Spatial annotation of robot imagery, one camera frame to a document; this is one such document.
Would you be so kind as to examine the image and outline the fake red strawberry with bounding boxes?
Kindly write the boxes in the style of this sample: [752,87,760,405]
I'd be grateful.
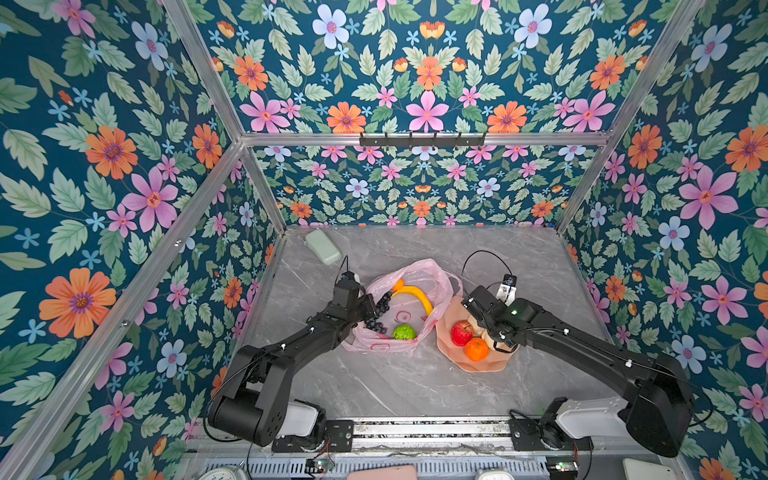
[450,320,475,348]

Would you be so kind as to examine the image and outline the fake green lime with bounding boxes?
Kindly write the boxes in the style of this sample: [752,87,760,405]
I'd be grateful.
[392,324,418,340]

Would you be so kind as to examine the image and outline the fake yellow banana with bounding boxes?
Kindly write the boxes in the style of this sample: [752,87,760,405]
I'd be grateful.
[391,284,434,315]

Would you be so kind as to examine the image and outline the pink scalloped bowl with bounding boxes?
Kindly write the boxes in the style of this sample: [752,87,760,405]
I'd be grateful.
[436,296,518,373]

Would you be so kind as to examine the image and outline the pink plastic bag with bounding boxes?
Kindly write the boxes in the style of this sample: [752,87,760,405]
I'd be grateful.
[342,258,463,353]

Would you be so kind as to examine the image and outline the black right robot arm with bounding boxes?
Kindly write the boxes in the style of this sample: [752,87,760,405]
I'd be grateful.
[462,287,695,458]

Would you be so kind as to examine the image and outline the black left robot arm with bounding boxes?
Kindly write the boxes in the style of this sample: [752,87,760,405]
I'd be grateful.
[205,271,377,446]

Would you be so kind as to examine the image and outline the fake dark grapes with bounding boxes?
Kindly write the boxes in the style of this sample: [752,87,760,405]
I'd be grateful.
[364,292,393,334]

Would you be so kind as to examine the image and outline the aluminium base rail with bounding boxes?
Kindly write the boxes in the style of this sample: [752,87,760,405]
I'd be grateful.
[185,413,679,457]

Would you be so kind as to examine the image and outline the black hook rail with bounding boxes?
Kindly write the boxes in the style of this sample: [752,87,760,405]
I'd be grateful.
[358,132,486,149]

